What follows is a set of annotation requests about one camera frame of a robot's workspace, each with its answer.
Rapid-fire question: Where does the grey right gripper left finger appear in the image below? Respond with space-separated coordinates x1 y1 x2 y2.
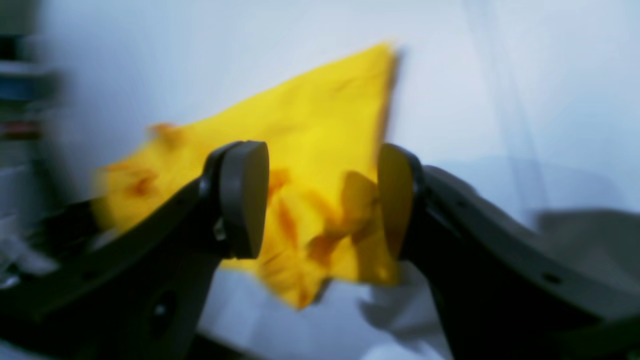
1 141 270 360

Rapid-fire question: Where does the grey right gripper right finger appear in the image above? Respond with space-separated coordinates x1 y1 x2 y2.
377 143 639 360

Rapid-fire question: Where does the yellow T-shirt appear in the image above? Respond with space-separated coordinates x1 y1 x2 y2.
91 43 399 310

